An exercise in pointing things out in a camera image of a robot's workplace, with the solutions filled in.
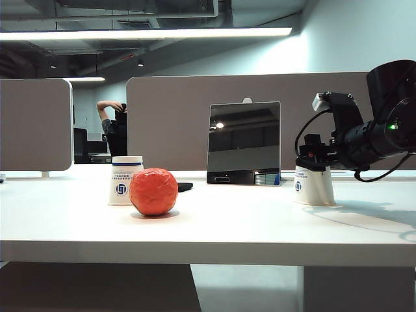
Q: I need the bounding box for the long grey desk divider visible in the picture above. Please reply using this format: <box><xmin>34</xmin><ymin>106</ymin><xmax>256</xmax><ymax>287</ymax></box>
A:
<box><xmin>125</xmin><ymin>71</ymin><xmax>416</xmax><ymax>172</ymax></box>

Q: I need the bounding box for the crumpled orange ball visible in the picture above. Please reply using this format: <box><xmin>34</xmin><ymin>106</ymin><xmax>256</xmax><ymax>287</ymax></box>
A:
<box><xmin>129</xmin><ymin>168</ymin><xmax>179</xmax><ymax>218</ymax></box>

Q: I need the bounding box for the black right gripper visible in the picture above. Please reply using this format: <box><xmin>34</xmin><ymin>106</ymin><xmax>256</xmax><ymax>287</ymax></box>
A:
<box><xmin>295</xmin><ymin>132</ymin><xmax>345</xmax><ymax>172</ymax></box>

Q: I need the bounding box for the black office chair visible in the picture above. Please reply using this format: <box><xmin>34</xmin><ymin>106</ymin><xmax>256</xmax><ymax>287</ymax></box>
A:
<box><xmin>73</xmin><ymin>128</ymin><xmax>88</xmax><ymax>164</ymax></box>

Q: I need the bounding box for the background office desk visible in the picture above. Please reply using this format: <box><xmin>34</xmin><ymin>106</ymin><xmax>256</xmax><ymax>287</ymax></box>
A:
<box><xmin>88</xmin><ymin>153</ymin><xmax>114</xmax><ymax>163</ymax></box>

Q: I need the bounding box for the grey ceiling air duct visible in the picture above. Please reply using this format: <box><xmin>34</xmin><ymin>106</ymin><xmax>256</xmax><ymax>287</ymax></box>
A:
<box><xmin>57</xmin><ymin>0</ymin><xmax>233</xmax><ymax>29</ymax></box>

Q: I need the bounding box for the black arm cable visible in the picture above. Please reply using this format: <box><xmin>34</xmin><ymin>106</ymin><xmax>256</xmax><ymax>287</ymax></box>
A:
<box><xmin>353</xmin><ymin>151</ymin><xmax>411</xmax><ymax>183</ymax></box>

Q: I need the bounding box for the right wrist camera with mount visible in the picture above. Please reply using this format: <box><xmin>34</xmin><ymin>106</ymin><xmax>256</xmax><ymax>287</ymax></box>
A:
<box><xmin>311</xmin><ymin>92</ymin><xmax>364</xmax><ymax>140</ymax></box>

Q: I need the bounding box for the black camera cable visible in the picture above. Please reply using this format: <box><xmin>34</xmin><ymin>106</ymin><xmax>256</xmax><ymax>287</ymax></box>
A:
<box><xmin>294</xmin><ymin>109</ymin><xmax>333</xmax><ymax>159</ymax></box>

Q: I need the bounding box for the square silver-framed mirror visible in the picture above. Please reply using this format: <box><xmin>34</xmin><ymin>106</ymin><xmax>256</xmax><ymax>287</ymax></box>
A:
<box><xmin>206</xmin><ymin>101</ymin><xmax>281</xmax><ymax>187</ymax></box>

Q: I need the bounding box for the dark under-table panel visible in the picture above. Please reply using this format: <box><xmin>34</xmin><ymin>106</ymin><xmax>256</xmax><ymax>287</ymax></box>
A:
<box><xmin>0</xmin><ymin>262</ymin><xmax>202</xmax><ymax>312</ymax></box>

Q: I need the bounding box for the person in dark clothes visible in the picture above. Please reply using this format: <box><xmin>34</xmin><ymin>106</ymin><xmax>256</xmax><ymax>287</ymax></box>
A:
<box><xmin>96</xmin><ymin>99</ymin><xmax>128</xmax><ymax>157</ymax></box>

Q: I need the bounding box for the long ceiling light strip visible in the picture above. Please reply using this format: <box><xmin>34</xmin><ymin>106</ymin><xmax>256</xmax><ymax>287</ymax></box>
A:
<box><xmin>0</xmin><ymin>27</ymin><xmax>293</xmax><ymax>42</ymax></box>

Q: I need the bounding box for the short grey desk divider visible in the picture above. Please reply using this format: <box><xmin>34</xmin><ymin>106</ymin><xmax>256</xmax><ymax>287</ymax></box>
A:
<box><xmin>0</xmin><ymin>79</ymin><xmax>73</xmax><ymax>172</ymax></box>

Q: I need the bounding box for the short ceiling light strip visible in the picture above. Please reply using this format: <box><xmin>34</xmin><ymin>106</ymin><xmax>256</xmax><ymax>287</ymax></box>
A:
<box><xmin>63</xmin><ymin>77</ymin><xmax>107</xmax><ymax>83</ymax></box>

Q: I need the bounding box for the white paper cup blue logo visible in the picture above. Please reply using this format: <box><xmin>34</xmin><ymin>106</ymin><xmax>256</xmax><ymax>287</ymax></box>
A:
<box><xmin>108</xmin><ymin>155</ymin><xmax>144</xmax><ymax>207</ymax></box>
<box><xmin>293</xmin><ymin>164</ymin><xmax>336</xmax><ymax>206</ymax></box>

